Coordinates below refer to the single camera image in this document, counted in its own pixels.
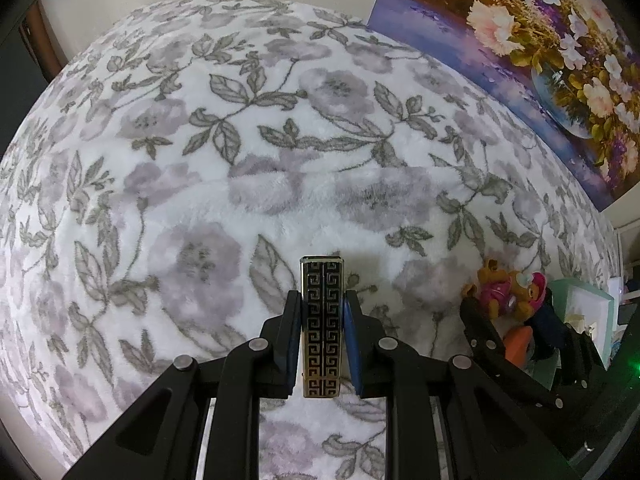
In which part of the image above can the white shelf unit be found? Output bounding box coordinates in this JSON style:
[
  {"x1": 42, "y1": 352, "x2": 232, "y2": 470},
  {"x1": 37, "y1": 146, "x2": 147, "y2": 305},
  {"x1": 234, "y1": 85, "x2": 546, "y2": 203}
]
[{"x1": 606, "y1": 224, "x2": 640, "y2": 361}]

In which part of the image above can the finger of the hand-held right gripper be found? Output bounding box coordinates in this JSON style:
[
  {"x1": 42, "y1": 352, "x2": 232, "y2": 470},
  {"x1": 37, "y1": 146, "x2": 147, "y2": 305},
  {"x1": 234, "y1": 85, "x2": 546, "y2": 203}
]
[
  {"x1": 459, "y1": 297, "x2": 567, "y2": 412},
  {"x1": 529, "y1": 287, "x2": 604, "y2": 392}
]

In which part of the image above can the floral printed blanket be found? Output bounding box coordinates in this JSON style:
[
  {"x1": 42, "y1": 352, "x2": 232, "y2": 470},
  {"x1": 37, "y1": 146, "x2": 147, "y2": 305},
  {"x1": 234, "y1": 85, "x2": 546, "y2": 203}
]
[{"x1": 0, "y1": 0, "x2": 623, "y2": 480}]

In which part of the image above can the orange foam puzzle piece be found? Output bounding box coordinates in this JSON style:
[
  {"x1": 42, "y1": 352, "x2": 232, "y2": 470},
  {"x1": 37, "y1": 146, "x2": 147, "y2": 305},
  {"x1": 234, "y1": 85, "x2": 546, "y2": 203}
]
[{"x1": 502, "y1": 325, "x2": 534, "y2": 367}]

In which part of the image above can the teal white box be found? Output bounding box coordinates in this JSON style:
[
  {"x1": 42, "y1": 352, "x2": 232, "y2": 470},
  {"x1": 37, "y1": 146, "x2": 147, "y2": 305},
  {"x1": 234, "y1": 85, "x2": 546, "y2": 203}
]
[{"x1": 529, "y1": 276, "x2": 617, "y2": 397}]

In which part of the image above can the gold black patterned lighter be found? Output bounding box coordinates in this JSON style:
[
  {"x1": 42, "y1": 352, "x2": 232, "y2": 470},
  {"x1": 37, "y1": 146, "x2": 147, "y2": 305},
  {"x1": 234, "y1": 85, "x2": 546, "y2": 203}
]
[{"x1": 299, "y1": 255, "x2": 346, "y2": 400}]

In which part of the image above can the flower painting wall poster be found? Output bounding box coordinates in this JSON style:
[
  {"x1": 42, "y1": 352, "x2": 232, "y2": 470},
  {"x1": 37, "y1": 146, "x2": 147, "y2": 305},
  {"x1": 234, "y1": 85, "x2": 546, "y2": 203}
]
[{"x1": 367, "y1": 0, "x2": 640, "y2": 213}]

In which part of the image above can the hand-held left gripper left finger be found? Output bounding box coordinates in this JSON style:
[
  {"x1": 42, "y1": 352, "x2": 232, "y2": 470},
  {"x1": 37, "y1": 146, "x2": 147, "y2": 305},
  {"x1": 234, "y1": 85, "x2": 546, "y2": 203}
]
[{"x1": 62, "y1": 290, "x2": 304, "y2": 480}]

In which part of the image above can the brown toy dog figure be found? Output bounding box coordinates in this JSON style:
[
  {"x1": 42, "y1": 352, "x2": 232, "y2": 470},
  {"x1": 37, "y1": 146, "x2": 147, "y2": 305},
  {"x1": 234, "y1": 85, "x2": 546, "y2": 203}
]
[{"x1": 462, "y1": 258, "x2": 550, "y2": 322}]

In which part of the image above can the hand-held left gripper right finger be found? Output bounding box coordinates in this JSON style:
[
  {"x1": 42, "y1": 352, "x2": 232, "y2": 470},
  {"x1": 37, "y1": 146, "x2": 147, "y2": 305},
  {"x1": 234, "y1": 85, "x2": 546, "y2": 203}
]
[{"x1": 341, "y1": 290, "x2": 581, "y2": 480}]

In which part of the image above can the dark wooden frame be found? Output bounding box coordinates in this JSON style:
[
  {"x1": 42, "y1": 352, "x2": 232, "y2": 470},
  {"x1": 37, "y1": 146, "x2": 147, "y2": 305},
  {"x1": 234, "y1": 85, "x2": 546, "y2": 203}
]
[{"x1": 19, "y1": 2, "x2": 64, "y2": 82}]

